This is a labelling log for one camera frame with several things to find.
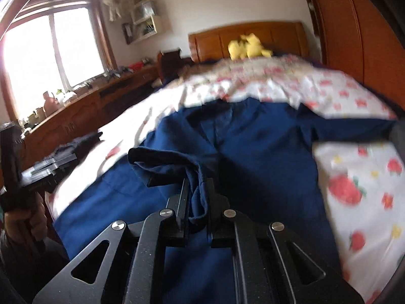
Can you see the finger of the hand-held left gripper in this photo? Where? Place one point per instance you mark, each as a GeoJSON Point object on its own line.
{"type": "Point", "coordinates": [44, 180]}
{"type": "Point", "coordinates": [61, 161]}

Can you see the wooden headboard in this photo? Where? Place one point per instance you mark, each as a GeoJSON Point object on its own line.
{"type": "Point", "coordinates": [215, 39]}

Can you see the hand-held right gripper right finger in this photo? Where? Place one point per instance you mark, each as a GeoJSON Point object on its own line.
{"type": "Point", "coordinates": [218, 215]}

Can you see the wooden desk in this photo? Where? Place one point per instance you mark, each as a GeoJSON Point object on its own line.
{"type": "Point", "coordinates": [82, 107]}

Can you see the person's left hand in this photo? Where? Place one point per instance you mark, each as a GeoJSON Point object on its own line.
{"type": "Point", "coordinates": [34, 221]}

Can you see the person's left forearm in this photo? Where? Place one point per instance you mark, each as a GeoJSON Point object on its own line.
{"type": "Point", "coordinates": [28, 269]}

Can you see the wooden chair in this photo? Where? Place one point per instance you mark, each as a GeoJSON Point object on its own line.
{"type": "Point", "coordinates": [171, 61]}

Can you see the navy blue garment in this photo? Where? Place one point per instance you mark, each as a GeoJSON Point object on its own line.
{"type": "Point", "coordinates": [246, 152]}

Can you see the window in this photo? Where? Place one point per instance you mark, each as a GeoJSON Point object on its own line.
{"type": "Point", "coordinates": [57, 47]}

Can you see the strawberry print bed sheet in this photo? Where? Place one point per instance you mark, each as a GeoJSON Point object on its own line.
{"type": "Point", "coordinates": [354, 177]}

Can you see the dark picture frame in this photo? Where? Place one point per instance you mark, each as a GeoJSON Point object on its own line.
{"type": "Point", "coordinates": [127, 33]}

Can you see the yellow plush toy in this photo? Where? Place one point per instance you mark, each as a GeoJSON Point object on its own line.
{"type": "Point", "coordinates": [246, 48]}

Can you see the white wall shelf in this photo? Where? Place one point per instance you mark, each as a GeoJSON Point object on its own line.
{"type": "Point", "coordinates": [147, 15]}

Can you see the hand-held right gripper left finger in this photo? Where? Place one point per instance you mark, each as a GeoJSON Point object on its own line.
{"type": "Point", "coordinates": [181, 210]}

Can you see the wooden wardrobe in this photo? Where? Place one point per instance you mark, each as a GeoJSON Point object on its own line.
{"type": "Point", "coordinates": [357, 31]}

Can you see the red object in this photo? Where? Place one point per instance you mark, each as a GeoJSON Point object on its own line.
{"type": "Point", "coordinates": [136, 66]}

